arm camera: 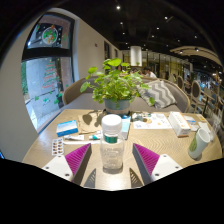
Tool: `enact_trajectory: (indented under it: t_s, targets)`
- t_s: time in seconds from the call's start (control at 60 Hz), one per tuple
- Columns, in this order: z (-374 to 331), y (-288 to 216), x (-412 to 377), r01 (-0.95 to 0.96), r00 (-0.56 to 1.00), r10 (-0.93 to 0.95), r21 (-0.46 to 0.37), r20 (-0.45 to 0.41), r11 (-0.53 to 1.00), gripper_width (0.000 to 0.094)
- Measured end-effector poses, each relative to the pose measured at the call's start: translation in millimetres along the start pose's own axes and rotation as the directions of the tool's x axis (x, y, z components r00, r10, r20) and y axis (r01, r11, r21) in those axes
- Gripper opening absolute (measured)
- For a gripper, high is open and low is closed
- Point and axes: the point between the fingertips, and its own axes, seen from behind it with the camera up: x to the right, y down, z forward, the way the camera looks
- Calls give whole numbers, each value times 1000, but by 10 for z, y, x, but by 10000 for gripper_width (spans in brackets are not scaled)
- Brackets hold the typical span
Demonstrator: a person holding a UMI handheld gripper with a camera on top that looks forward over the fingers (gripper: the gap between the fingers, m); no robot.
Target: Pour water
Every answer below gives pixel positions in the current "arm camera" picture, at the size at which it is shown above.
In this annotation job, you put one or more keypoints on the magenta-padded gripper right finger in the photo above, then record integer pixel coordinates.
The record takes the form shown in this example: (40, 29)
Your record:
(165, 165)

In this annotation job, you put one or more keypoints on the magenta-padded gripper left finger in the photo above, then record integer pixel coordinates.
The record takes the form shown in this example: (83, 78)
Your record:
(58, 165)

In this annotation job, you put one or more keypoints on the clear plastic water bottle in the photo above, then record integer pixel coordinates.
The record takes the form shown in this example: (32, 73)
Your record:
(111, 156)

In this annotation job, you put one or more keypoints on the pill blister pack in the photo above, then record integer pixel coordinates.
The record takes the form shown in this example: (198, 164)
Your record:
(57, 146)

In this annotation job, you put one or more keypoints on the white ointment tube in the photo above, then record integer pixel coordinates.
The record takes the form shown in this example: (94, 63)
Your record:
(73, 137)

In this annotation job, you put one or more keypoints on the white orange carton box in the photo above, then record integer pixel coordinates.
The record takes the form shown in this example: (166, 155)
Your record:
(178, 123)

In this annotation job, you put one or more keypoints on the printed paper menu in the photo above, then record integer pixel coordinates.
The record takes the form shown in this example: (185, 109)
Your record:
(156, 121)

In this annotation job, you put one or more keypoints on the white green tube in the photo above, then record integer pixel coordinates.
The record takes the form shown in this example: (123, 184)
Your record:
(95, 135)

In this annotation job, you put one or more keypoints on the small blue white pack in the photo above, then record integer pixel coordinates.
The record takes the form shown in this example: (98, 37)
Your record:
(190, 120)

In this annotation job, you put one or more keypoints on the teal white carton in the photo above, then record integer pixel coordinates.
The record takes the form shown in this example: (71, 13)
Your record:
(125, 128)

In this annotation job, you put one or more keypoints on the white paper napkin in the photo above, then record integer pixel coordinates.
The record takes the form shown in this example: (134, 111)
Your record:
(204, 126)

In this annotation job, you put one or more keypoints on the yellow square table card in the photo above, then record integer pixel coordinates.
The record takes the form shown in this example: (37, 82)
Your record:
(201, 117)

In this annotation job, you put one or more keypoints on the grey curved sofa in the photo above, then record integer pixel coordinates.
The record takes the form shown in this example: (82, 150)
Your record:
(80, 100)

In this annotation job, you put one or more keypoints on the grey chevron cushion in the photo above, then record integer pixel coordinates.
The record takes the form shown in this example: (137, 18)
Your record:
(160, 93)

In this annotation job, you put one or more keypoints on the group of dining chairs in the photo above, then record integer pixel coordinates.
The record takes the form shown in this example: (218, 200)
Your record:
(196, 91)

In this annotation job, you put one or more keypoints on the decorated arched window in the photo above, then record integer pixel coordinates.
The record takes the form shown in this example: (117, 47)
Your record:
(46, 83)

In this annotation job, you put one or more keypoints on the green potted plant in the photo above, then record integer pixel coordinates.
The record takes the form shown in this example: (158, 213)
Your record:
(115, 86)

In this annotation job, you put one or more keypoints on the person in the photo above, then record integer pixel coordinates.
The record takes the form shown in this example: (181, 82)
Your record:
(119, 68)
(149, 72)

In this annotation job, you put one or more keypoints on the group of ceiling spotlights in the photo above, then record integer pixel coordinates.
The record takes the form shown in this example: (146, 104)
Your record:
(165, 17)

